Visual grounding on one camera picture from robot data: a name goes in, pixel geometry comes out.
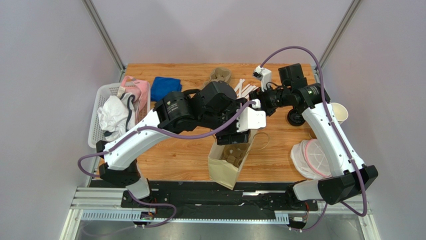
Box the single grey pulp cup carrier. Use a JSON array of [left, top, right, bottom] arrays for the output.
[[222, 143, 249, 168]]

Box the pink cloth bag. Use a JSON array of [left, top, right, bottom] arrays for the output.
[[117, 75, 151, 109]]

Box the white crumpled cloth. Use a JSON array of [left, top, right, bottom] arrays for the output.
[[97, 93, 136, 142]]

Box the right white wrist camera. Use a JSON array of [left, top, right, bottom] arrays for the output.
[[252, 65, 272, 92]]

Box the brown paper bag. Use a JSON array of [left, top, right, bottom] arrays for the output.
[[207, 130, 271, 190]]

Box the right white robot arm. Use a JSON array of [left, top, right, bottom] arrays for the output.
[[249, 63, 378, 205]]

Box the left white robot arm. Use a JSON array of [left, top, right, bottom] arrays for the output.
[[99, 81, 250, 200]]

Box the bundle of white straws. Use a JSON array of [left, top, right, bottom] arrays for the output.
[[234, 78, 258, 99]]

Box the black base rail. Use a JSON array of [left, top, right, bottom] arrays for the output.
[[118, 181, 319, 223]]

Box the white plastic basket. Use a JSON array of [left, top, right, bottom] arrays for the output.
[[87, 82, 151, 149]]

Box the spare black cup lid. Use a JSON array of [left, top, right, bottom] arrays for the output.
[[287, 108, 306, 127]]

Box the blue folded cloth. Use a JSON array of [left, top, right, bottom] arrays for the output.
[[150, 76, 183, 102]]

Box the stack of paper cups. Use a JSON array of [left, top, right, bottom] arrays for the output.
[[331, 102, 349, 125]]

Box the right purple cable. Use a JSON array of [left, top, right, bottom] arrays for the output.
[[260, 45, 369, 233]]

